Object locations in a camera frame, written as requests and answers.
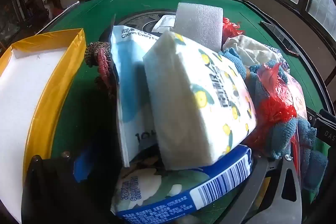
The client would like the blue floral tissue pack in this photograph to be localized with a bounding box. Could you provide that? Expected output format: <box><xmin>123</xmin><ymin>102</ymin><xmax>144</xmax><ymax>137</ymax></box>
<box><xmin>110</xmin><ymin>144</ymin><xmax>253</xmax><ymax>223</ymax></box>

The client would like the white foam block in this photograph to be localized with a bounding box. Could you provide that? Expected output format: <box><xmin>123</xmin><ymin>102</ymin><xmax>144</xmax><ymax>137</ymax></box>
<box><xmin>174</xmin><ymin>2</ymin><xmax>223</xmax><ymax>52</ymax></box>

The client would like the blue terry towel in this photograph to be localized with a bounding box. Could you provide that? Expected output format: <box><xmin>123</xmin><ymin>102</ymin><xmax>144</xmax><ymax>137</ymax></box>
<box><xmin>297</xmin><ymin>118</ymin><xmax>329</xmax><ymax>191</ymax></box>

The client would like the red plastic bag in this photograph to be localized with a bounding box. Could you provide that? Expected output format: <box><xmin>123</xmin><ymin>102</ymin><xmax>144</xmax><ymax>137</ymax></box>
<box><xmin>223</xmin><ymin>17</ymin><xmax>246</xmax><ymax>39</ymax></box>
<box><xmin>244</xmin><ymin>63</ymin><xmax>298</xmax><ymax>151</ymax></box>

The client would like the round table centre console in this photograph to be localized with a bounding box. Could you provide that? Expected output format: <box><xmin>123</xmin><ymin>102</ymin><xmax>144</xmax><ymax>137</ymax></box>
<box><xmin>115</xmin><ymin>10</ymin><xmax>179</xmax><ymax>38</ymax></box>

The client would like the lemon print tissue pack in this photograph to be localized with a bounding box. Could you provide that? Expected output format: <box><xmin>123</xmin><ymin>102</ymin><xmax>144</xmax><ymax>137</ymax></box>
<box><xmin>142</xmin><ymin>31</ymin><xmax>258</xmax><ymax>170</ymax></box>

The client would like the yellow cardboard box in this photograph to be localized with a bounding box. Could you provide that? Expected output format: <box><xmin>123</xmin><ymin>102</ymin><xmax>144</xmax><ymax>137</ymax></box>
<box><xmin>0</xmin><ymin>28</ymin><xmax>87</xmax><ymax>223</ymax></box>

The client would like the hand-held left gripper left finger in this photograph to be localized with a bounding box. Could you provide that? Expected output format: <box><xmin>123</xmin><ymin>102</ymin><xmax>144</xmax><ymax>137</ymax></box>
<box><xmin>22</xmin><ymin>150</ymin><xmax>124</xmax><ymax>224</ymax></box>

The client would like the light blue terry cloth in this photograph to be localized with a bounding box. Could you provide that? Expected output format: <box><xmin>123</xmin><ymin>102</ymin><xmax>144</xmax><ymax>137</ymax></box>
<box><xmin>222</xmin><ymin>49</ymin><xmax>298</xmax><ymax>159</ymax></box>

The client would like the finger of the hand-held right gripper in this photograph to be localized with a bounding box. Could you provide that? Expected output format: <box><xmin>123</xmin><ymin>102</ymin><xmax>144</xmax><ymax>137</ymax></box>
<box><xmin>307</xmin><ymin>108</ymin><xmax>326</xmax><ymax>127</ymax></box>

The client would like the white cloth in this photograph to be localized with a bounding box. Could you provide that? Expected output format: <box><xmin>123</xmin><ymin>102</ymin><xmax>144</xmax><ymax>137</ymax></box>
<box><xmin>223</xmin><ymin>35</ymin><xmax>282</xmax><ymax>67</ymax></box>

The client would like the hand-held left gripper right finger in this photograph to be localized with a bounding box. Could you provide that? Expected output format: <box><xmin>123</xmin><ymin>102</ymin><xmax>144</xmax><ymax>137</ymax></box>
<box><xmin>226</xmin><ymin>154</ymin><xmax>303</xmax><ymax>224</ymax></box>

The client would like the white blue wet wipes pack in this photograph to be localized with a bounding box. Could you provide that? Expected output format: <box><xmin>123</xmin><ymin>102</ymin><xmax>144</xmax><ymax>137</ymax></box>
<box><xmin>110</xmin><ymin>25</ymin><xmax>168</xmax><ymax>168</ymax></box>

